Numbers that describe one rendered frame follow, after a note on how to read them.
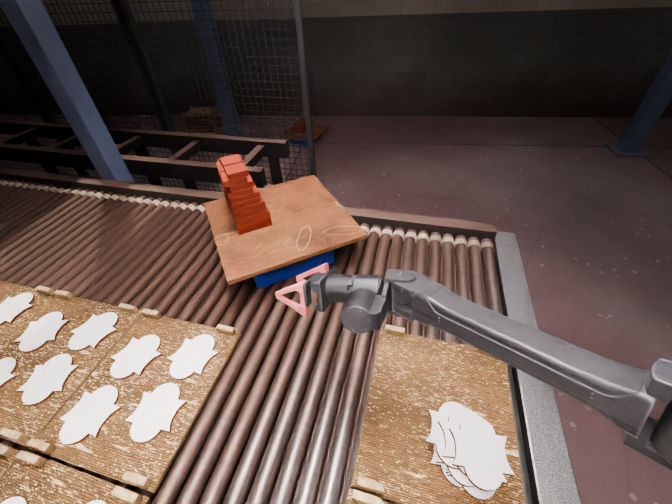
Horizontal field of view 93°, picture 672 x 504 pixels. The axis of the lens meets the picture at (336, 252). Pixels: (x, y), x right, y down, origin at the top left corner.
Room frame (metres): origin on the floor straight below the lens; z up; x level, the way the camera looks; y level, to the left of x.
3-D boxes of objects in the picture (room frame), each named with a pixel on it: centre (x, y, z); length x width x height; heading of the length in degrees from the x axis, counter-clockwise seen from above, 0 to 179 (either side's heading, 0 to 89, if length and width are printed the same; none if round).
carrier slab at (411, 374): (0.32, -0.23, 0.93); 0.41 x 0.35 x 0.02; 163
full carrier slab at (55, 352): (0.53, 0.87, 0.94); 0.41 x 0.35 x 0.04; 164
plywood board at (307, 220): (1.02, 0.21, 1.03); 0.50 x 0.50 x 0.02; 23
